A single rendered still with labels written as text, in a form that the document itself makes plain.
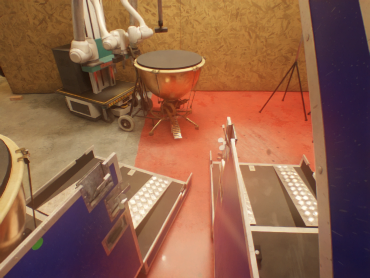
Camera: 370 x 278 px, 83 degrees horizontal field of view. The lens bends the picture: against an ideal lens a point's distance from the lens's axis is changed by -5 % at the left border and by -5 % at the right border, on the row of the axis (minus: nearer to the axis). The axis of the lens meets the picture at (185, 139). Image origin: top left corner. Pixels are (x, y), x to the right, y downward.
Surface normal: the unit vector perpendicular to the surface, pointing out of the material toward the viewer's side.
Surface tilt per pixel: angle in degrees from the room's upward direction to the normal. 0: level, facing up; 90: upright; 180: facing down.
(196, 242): 0
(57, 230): 90
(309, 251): 0
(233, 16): 90
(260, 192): 2
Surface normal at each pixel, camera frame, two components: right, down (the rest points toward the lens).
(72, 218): 0.93, 0.22
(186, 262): 0.00, -0.81
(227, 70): 0.01, 0.58
